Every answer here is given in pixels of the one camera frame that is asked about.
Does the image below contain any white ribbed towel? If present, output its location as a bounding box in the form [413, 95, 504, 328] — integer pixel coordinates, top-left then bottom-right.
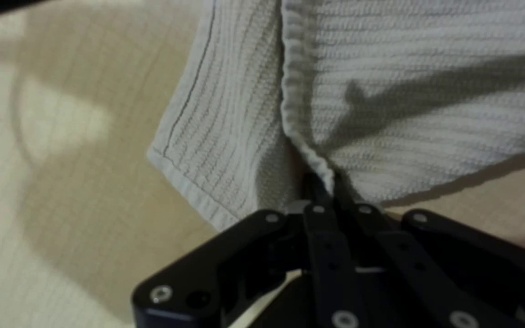
[146, 0, 525, 233]

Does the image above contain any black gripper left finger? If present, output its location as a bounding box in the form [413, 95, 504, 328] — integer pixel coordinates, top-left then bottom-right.
[130, 171, 363, 328]

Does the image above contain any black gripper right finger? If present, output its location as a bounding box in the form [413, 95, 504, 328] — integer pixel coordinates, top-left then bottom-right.
[334, 171, 525, 328]

